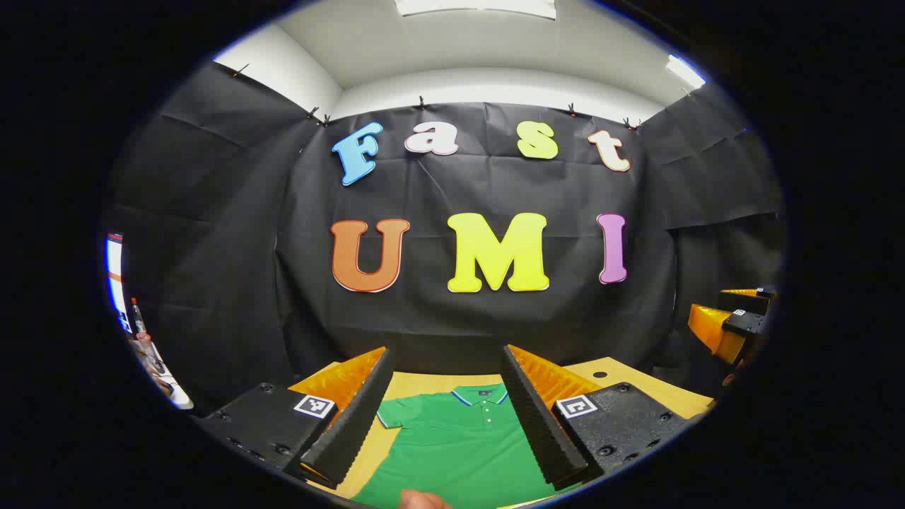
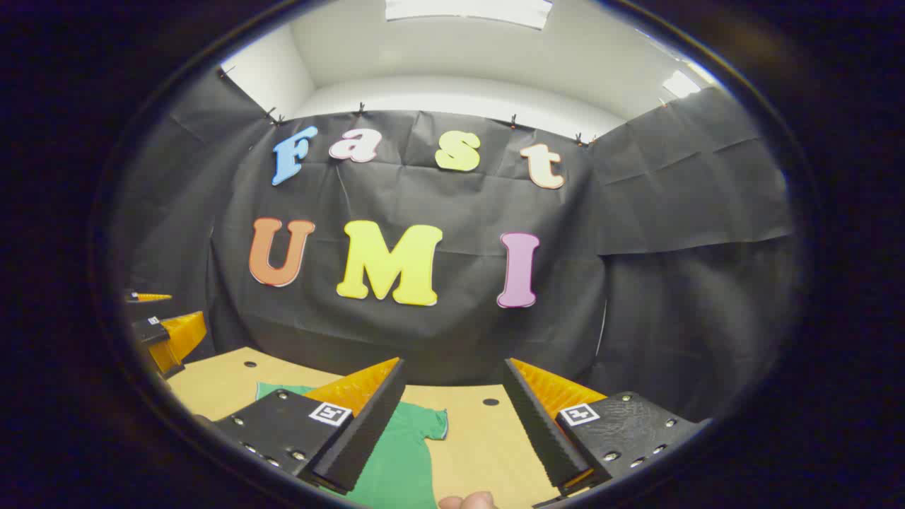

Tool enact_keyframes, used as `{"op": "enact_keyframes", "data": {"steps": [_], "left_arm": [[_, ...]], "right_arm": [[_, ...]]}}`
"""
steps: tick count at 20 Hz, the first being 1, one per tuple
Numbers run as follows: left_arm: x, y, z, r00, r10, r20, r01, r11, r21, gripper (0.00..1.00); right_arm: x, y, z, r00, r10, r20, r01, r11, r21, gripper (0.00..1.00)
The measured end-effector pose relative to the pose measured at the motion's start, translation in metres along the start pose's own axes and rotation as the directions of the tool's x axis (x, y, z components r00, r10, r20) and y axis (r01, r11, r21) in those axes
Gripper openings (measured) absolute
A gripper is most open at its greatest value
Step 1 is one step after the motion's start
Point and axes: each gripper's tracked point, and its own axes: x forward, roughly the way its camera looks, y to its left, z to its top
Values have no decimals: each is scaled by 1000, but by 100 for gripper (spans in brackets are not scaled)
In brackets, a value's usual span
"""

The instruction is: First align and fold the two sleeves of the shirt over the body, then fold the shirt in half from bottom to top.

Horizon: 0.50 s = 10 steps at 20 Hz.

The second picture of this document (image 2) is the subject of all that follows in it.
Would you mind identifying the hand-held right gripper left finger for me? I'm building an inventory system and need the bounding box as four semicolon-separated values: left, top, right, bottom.
212;357;407;494

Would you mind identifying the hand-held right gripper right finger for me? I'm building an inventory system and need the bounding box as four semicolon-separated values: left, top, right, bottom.
502;357;713;496

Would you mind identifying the green T-shirt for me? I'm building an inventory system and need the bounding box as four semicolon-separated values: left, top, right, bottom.
256;382;450;509

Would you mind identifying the ceiling light panel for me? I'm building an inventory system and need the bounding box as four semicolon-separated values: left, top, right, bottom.
662;69;702;98

